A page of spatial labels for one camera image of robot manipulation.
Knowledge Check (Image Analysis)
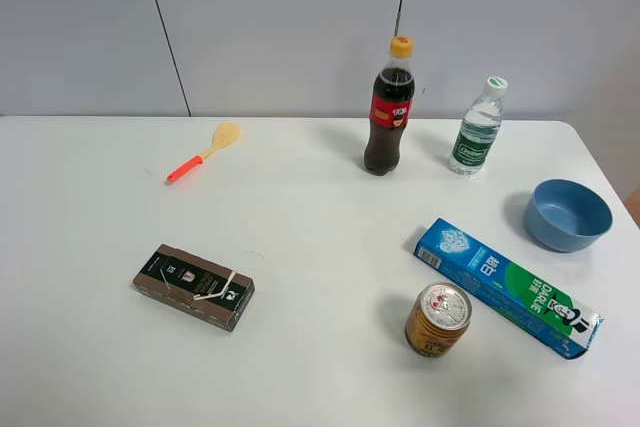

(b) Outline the yellow spatula orange handle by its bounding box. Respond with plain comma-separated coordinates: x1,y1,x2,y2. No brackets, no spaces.
166,122,241,184

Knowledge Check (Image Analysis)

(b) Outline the blue green toothpaste box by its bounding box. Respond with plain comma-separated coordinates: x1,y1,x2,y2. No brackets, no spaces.
414,218,603,360

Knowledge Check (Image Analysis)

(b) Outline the blue plastic bowl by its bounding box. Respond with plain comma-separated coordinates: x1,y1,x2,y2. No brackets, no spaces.
524,179,613,253

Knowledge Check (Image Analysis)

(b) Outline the gold drink can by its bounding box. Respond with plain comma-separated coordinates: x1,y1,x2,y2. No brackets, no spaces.
404,282,472,357

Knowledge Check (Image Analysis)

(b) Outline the cola bottle yellow cap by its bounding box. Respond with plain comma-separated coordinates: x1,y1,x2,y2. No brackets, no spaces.
364,35,415,176

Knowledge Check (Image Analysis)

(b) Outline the water bottle green label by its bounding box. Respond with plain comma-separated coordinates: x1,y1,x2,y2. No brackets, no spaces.
449,76,508,176

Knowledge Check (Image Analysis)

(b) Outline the brown coffee capsule box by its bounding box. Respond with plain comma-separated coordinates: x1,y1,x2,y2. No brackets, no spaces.
133,244,255,332

